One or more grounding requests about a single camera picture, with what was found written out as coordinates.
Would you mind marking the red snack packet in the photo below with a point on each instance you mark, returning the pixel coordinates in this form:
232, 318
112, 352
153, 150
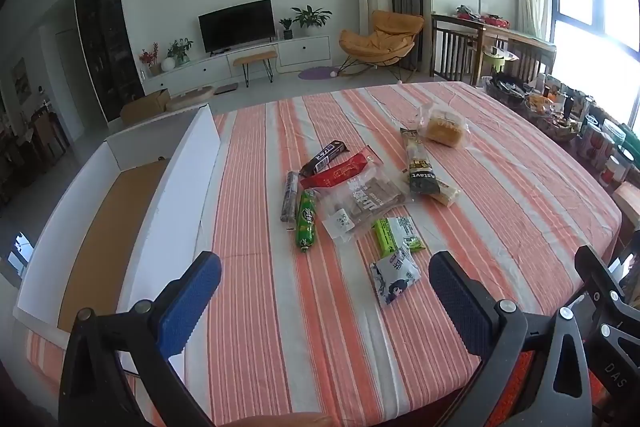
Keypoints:
340, 172

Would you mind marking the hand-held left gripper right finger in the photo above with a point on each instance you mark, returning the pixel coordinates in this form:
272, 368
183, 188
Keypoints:
457, 302

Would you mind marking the white television cabinet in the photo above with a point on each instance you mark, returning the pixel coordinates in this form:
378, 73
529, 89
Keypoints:
305, 49

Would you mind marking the green and white snack packet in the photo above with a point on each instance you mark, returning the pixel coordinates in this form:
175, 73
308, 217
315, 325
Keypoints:
395, 234

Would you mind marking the white cardboard box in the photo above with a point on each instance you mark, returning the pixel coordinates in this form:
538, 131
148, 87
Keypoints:
185, 187

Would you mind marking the clear packet of brown bars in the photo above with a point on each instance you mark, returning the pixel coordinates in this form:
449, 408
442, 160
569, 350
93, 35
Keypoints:
365, 202

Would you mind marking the small potted plant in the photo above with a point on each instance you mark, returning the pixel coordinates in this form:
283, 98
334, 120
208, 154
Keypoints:
286, 26

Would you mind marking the wooden bench with metal legs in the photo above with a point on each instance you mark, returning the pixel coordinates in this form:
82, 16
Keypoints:
255, 56

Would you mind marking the bread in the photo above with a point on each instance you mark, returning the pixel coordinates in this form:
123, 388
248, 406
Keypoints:
442, 129

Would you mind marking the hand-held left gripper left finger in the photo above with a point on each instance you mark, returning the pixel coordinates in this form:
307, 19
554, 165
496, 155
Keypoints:
192, 297

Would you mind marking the long black and yellow packet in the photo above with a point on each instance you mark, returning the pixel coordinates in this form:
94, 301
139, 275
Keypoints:
422, 177

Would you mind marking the small cake packet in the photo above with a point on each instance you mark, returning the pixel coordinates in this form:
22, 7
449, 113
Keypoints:
447, 195

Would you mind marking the wicker basket of snacks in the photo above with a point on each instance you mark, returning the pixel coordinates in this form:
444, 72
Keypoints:
555, 119

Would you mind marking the black television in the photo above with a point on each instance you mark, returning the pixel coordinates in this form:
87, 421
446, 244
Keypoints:
237, 24

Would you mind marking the brown cardboard box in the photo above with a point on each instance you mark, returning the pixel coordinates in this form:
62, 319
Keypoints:
145, 107

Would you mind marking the green stool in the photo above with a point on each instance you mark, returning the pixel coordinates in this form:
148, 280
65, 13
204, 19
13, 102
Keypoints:
496, 62

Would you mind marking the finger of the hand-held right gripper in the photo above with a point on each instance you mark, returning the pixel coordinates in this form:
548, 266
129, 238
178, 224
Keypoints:
612, 347

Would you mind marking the white cartoon snack packet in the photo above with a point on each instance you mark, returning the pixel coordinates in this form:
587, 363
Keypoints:
395, 274

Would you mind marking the red flowers in vase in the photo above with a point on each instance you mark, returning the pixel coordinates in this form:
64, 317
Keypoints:
149, 56

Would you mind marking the large potted plant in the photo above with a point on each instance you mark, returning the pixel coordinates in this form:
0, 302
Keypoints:
310, 17

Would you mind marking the grey sausage stick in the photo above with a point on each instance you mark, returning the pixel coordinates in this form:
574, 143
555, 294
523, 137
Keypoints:
289, 197

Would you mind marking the black chocolate bar packet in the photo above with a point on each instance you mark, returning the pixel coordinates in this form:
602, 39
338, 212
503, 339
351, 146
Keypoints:
322, 158

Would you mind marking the purple floor mat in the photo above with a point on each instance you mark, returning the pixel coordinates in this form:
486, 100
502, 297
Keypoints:
315, 73

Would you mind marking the green sausage packet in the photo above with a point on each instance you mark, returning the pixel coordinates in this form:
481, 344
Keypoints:
306, 219

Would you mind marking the leafy plant in glass vase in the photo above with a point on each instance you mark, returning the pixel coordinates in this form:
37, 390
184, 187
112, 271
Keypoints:
180, 49

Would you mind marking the dark wooden slatted chair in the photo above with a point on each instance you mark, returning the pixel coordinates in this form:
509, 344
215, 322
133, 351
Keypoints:
450, 44
530, 57

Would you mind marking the orange rocking chair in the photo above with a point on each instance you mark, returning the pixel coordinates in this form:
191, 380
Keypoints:
380, 37

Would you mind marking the black display cabinet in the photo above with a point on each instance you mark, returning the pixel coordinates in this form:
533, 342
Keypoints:
107, 37

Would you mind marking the round white vase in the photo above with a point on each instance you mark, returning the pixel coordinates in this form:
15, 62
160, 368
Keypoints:
167, 64

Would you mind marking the dark floor scale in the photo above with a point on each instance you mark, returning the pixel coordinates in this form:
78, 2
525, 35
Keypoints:
226, 88

